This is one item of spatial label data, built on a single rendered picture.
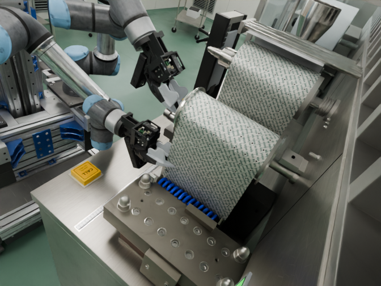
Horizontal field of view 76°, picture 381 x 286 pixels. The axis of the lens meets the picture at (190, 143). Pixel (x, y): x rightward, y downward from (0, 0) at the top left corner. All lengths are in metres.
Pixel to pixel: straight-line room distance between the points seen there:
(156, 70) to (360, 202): 0.54
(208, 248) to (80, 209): 0.42
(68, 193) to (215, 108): 0.55
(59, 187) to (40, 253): 0.94
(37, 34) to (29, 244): 1.29
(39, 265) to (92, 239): 1.00
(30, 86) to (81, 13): 0.74
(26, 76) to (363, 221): 1.37
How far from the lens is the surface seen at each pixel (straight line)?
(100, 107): 0.82
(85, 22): 0.78
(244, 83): 0.77
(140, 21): 0.68
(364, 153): 0.41
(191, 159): 0.67
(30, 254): 1.82
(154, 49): 0.67
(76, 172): 0.91
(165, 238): 0.67
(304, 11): 1.21
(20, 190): 1.82
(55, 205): 0.87
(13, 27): 0.87
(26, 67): 1.40
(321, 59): 0.77
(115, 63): 1.37
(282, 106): 0.76
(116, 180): 0.92
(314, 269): 0.26
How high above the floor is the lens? 1.62
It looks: 40 degrees down
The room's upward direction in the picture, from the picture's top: 19 degrees clockwise
